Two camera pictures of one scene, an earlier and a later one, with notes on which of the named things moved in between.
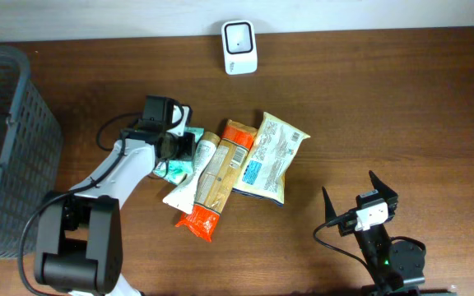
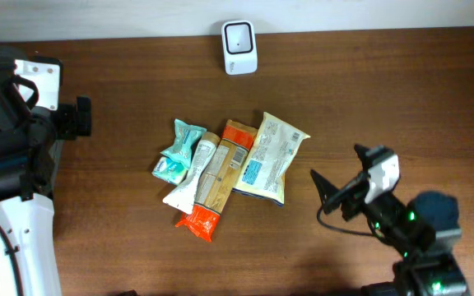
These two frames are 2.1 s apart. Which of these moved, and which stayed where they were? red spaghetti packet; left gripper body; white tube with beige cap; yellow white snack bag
Moved: left gripper body
Stayed: yellow white snack bag; white tube with beige cap; red spaghetti packet
